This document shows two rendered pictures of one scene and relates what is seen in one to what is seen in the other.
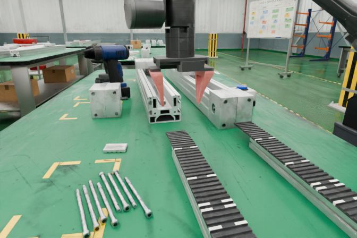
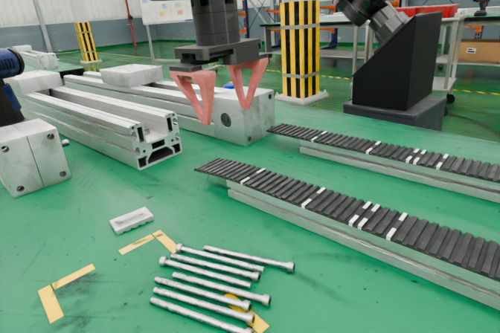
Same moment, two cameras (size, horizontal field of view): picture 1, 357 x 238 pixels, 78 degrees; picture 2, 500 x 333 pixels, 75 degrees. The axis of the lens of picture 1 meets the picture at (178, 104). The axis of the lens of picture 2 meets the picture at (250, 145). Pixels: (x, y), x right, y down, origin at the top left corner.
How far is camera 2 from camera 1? 23 cm
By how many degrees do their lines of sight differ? 32
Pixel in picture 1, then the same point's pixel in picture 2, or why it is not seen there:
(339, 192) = (429, 157)
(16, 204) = not seen: outside the picture
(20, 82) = not seen: outside the picture
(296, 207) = (402, 189)
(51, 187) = (94, 323)
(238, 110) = (261, 113)
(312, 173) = (395, 152)
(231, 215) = (387, 216)
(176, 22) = not seen: outside the picture
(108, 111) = (46, 175)
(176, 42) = (222, 18)
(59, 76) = not seen: outside the picture
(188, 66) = (242, 53)
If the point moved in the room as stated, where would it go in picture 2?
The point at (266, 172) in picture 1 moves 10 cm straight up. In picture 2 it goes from (344, 170) to (347, 111)
